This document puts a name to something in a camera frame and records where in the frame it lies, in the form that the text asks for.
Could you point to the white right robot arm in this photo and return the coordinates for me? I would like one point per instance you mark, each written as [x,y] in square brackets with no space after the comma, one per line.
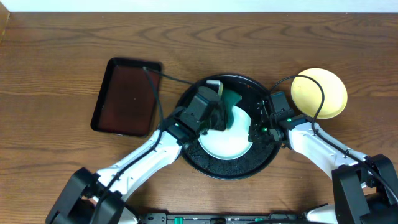
[364,187]

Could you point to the round black tray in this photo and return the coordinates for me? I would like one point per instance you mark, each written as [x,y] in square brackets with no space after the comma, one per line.
[260,154]

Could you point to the yellow plastic plate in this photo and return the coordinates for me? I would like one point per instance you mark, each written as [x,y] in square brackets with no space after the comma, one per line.
[307,95]

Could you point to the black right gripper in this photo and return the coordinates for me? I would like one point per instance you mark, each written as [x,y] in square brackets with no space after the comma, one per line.
[254,137]

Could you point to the green yellow sponge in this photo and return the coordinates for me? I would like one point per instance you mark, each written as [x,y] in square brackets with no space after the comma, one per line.
[230,98]

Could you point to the mint plate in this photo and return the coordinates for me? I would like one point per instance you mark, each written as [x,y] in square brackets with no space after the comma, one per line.
[231,143]

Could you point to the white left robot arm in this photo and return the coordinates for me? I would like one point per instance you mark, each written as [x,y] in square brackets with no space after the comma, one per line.
[100,197]

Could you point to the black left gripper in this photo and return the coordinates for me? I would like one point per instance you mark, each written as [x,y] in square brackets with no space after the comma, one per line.
[216,115]

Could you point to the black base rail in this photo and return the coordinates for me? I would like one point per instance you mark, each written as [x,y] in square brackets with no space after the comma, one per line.
[163,218]

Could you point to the rectangular dark brown tray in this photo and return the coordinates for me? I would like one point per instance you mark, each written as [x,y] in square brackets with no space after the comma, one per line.
[126,103]

